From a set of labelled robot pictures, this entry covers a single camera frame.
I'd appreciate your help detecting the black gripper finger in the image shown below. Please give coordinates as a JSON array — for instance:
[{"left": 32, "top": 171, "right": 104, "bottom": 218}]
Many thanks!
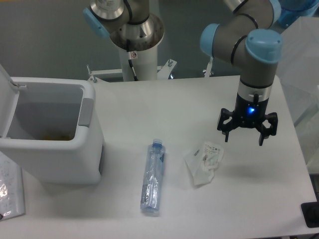
[
  {"left": 255, "top": 112, "right": 278, "bottom": 146},
  {"left": 217, "top": 108, "right": 237, "bottom": 142}
]

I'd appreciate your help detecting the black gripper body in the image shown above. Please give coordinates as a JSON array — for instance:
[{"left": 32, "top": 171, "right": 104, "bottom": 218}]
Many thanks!
[{"left": 231, "top": 94, "right": 269, "bottom": 128}]

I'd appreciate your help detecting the white push-button trash can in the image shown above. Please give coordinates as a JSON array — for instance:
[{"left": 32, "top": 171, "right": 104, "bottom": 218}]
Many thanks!
[{"left": 0, "top": 69, "right": 104, "bottom": 184}]

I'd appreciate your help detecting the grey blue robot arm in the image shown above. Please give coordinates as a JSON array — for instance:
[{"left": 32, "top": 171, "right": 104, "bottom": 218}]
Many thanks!
[{"left": 83, "top": 0, "right": 283, "bottom": 144}]

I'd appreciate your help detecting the white mask in wrapper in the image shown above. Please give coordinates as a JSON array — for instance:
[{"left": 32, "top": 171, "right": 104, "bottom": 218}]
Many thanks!
[{"left": 184, "top": 140, "right": 224, "bottom": 186}]

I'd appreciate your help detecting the black device at edge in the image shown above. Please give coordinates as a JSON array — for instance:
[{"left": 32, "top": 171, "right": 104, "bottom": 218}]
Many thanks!
[{"left": 301, "top": 202, "right": 319, "bottom": 228}]

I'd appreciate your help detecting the crushed clear plastic bottle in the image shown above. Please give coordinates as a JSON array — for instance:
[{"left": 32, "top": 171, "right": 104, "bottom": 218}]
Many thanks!
[{"left": 140, "top": 139, "right": 166, "bottom": 215}]

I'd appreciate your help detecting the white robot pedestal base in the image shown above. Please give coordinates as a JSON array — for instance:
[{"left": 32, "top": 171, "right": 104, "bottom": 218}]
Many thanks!
[{"left": 86, "top": 14, "right": 177, "bottom": 83}]

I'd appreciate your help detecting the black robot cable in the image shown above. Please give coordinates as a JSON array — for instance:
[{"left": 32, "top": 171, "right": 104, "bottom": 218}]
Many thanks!
[{"left": 126, "top": 39, "right": 139, "bottom": 81}]

